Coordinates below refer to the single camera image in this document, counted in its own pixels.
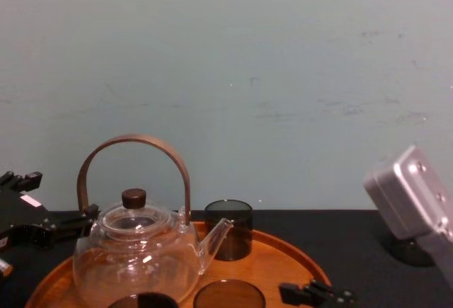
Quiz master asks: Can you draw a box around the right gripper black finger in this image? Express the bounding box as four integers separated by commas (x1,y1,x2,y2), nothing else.
279,280,359,308

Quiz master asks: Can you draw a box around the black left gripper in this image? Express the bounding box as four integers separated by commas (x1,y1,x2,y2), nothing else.
0,171,101,251

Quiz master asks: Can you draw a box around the smoked glass cup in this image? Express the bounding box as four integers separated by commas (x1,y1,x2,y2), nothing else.
107,291,180,308
203,199,254,262
193,279,267,308

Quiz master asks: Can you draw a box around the glass lid with wooden knob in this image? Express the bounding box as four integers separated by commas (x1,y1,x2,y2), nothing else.
105,188,175,233

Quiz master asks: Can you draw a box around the black tablecloth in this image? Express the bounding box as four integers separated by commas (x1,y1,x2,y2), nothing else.
0,208,453,308

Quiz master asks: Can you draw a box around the clear glass teapot wooden handle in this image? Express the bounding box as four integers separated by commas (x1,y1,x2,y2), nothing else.
71,133,235,306

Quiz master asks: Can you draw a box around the round wooden tray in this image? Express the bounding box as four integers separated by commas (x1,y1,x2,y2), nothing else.
24,220,332,308

